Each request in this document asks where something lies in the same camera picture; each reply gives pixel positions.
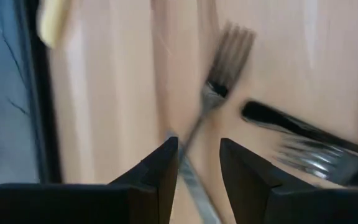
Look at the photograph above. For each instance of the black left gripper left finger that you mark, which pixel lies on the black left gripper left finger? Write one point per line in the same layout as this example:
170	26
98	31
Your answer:
73	205

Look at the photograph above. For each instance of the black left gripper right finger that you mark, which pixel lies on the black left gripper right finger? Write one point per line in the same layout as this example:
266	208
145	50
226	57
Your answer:
306	207

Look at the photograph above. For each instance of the silver fork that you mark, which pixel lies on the silver fork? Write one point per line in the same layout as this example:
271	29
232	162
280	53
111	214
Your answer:
213	96

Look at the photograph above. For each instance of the dark steel fork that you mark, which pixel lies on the dark steel fork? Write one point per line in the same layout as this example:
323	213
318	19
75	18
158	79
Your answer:
322	165

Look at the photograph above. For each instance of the black utensil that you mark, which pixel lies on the black utensil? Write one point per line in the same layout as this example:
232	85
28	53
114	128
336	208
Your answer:
266	115

